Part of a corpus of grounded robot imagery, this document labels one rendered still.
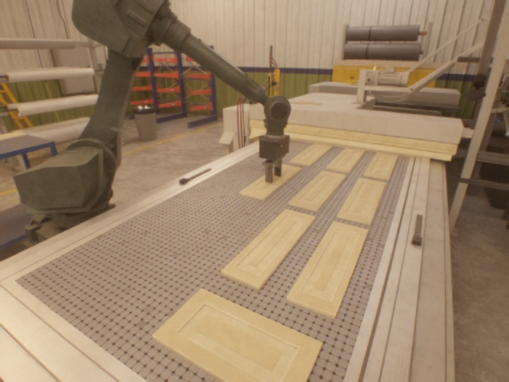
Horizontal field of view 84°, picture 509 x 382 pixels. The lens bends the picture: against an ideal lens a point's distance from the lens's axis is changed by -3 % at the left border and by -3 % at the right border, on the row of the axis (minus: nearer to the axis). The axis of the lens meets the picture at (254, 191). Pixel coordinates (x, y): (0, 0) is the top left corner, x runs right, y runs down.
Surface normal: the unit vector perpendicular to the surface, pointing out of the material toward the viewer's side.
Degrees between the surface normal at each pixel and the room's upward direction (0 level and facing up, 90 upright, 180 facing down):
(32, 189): 90
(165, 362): 0
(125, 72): 90
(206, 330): 0
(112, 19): 90
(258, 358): 0
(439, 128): 90
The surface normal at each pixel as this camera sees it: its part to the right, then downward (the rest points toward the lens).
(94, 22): 0.13, 0.41
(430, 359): 0.00, -0.91
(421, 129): -0.50, 0.36
